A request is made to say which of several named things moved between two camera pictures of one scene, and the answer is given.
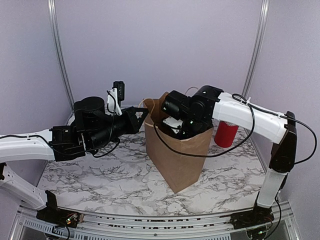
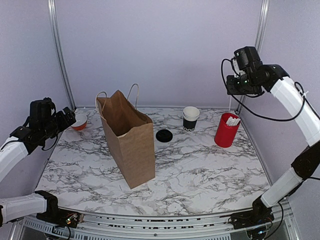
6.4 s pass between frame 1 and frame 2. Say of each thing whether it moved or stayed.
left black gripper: moved
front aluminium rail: stayed
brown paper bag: moved
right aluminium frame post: stayed
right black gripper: moved
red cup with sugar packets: stayed
